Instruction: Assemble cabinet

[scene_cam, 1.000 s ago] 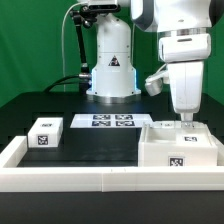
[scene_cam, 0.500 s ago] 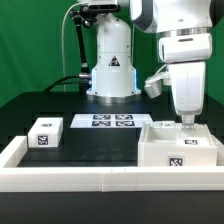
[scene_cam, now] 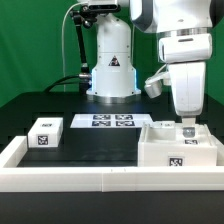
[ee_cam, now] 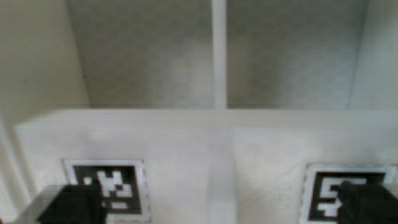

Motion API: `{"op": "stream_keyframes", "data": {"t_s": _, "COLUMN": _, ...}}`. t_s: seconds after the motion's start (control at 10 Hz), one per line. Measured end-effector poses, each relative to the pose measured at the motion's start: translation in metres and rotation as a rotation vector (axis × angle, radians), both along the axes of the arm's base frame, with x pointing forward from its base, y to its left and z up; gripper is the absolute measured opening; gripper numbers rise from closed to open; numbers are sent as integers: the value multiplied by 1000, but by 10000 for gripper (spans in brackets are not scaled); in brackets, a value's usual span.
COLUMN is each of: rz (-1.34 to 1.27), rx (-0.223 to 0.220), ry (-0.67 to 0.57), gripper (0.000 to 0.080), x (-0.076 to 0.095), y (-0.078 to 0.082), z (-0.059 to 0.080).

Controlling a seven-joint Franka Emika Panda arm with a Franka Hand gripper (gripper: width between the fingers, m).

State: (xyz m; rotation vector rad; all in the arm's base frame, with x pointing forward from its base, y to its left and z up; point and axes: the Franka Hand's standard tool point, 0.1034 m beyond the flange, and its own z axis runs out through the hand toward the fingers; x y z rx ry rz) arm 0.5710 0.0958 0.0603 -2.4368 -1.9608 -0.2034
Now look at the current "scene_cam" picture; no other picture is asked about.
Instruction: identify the black cable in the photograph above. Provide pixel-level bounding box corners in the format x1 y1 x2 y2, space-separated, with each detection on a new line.
43 74 92 94

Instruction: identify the small white tagged block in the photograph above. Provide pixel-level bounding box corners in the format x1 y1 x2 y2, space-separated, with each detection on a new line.
28 117 63 148

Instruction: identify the white cabinet box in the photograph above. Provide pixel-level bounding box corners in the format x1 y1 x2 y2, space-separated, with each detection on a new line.
137 123 218 167

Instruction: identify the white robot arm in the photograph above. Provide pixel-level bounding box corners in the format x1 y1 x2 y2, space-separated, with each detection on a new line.
87 0 212 137

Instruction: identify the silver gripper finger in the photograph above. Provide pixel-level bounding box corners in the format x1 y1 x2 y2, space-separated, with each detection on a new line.
182 117 196 138

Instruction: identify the flat white tagged panel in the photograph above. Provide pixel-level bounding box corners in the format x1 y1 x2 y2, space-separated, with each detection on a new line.
71 114 153 128

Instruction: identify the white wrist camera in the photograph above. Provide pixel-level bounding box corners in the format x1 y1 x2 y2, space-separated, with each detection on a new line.
144 72 170 98

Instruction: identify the white U-shaped fence frame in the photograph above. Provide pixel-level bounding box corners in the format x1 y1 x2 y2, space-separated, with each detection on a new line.
0 136 224 192

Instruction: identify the white door panel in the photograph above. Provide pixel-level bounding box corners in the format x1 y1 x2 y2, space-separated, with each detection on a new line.
152 121 175 129
175 123 214 147

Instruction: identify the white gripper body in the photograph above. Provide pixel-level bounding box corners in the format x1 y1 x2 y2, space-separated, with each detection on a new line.
168 62 206 117

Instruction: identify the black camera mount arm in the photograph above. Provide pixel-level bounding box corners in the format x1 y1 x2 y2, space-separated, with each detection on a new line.
69 9 91 95

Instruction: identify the white cable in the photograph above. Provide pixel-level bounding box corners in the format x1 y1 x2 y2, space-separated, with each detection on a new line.
61 2 84 93

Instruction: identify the black camera on mount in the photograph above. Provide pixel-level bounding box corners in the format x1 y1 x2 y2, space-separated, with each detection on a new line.
88 0 120 13

